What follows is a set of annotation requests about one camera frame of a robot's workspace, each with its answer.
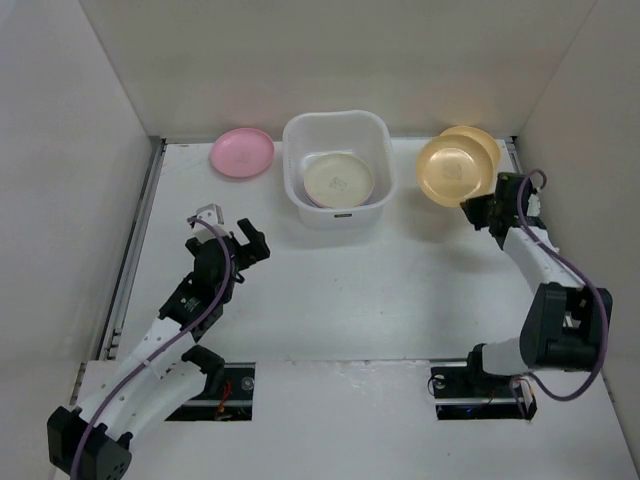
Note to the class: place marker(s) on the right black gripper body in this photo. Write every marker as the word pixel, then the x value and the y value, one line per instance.
pixel 484 211

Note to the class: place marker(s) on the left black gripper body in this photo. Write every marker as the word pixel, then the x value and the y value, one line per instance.
pixel 237 264

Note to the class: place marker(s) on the yellow plate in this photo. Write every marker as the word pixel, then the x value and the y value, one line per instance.
pixel 480 136
pixel 451 169

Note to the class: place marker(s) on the pink plate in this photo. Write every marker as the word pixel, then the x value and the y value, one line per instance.
pixel 242 153

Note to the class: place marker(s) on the cream plate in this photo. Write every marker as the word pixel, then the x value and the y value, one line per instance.
pixel 338 181

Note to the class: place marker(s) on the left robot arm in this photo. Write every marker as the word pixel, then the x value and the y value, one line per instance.
pixel 96 438

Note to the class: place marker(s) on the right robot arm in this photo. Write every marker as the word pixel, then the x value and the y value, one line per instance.
pixel 566 327

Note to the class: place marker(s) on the white plastic bin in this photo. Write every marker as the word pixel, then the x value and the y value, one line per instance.
pixel 357 132

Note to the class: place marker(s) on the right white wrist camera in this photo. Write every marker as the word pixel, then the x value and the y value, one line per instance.
pixel 533 206

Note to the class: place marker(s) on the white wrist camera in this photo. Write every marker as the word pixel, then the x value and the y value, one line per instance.
pixel 207 220
pixel 533 206

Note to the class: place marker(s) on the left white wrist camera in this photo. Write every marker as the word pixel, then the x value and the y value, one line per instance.
pixel 207 220

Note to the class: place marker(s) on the left aluminium rail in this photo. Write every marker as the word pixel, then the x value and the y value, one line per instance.
pixel 111 331

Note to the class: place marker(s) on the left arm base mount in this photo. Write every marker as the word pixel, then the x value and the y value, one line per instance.
pixel 227 394

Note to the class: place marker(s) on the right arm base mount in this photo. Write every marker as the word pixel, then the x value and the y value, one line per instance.
pixel 462 392

